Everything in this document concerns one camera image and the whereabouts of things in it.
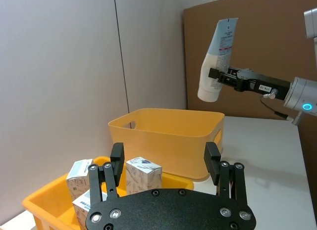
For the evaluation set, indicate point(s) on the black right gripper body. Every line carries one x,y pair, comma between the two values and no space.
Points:
270,87

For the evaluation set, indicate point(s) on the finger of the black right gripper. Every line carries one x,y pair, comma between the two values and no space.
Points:
242,72
226,80

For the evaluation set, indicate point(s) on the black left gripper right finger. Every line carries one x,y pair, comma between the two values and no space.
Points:
213,160

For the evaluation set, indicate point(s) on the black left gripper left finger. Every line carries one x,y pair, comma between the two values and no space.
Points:
116,163

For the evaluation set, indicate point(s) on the white squeeze tube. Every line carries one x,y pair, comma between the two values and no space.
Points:
215,59

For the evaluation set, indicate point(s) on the white patterned carton box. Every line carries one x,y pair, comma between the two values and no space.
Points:
143,175
78,180
83,211

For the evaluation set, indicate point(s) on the brown cardboard panel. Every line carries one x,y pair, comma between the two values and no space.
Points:
260,42

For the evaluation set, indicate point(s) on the tall yellow plastic bin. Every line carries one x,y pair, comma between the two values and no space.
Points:
171,141

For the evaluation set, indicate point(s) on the shallow yellow plastic bin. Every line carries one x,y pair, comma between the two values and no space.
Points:
49,202

